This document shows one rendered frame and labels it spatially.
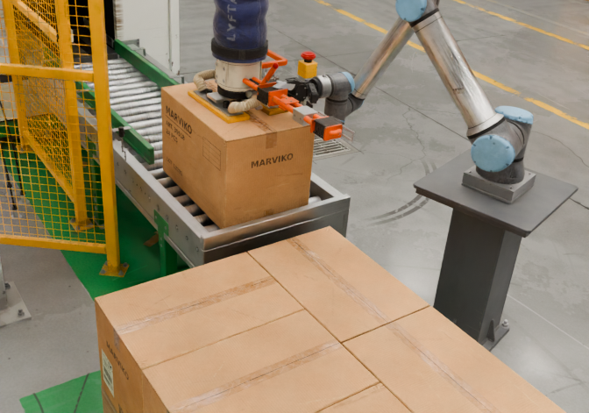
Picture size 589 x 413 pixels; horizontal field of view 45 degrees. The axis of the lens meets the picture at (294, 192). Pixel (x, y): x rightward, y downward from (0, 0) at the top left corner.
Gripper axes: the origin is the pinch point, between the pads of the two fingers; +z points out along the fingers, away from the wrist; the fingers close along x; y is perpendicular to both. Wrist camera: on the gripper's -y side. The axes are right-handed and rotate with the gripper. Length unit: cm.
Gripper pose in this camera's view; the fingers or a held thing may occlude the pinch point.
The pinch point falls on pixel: (275, 96)
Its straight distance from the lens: 269.6
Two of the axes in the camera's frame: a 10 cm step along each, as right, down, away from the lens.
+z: -8.3, 2.1, -5.2
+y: -5.5, -4.5, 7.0
